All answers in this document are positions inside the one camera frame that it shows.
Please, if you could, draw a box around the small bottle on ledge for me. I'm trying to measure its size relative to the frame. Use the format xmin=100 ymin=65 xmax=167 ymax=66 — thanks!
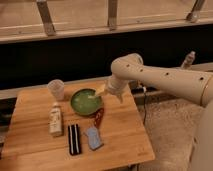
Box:
xmin=181 ymin=51 xmax=195 ymax=69

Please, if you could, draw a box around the white squeeze bottle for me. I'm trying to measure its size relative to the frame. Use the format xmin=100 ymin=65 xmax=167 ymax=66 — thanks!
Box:
xmin=49 ymin=102 xmax=63 ymax=137

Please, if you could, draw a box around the clear plastic cup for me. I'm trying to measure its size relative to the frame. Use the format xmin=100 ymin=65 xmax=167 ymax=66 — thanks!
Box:
xmin=47 ymin=79 xmax=64 ymax=101

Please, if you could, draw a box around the middle metal railing post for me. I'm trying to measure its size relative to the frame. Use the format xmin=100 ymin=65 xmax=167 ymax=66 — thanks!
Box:
xmin=107 ymin=0 xmax=118 ymax=30

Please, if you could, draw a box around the left metal railing post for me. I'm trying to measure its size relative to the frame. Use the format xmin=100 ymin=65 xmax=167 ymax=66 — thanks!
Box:
xmin=36 ymin=0 xmax=56 ymax=36

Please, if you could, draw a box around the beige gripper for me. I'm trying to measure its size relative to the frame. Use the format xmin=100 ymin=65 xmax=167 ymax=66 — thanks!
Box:
xmin=94 ymin=76 xmax=128 ymax=103

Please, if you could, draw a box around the green ceramic bowl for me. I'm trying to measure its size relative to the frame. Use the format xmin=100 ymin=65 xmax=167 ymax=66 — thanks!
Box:
xmin=70 ymin=88 xmax=103 ymax=116

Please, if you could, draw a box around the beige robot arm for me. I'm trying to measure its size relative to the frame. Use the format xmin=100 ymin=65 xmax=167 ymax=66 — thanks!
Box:
xmin=95 ymin=53 xmax=213 ymax=171

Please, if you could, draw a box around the black striped rectangular block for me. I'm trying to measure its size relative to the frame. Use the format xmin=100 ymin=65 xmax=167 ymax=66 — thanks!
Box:
xmin=68 ymin=124 xmax=81 ymax=155

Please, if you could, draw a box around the metal railing post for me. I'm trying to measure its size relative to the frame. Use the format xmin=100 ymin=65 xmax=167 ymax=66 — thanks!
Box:
xmin=36 ymin=0 xmax=56 ymax=36
xmin=186 ymin=0 xmax=205 ymax=23
xmin=107 ymin=0 xmax=118 ymax=30

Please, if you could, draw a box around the blue sponge cloth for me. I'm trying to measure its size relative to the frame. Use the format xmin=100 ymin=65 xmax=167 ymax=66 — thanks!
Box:
xmin=85 ymin=126 xmax=103 ymax=150

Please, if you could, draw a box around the right metal railing post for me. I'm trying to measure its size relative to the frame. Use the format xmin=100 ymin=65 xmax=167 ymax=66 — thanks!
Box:
xmin=186 ymin=0 xmax=205 ymax=23

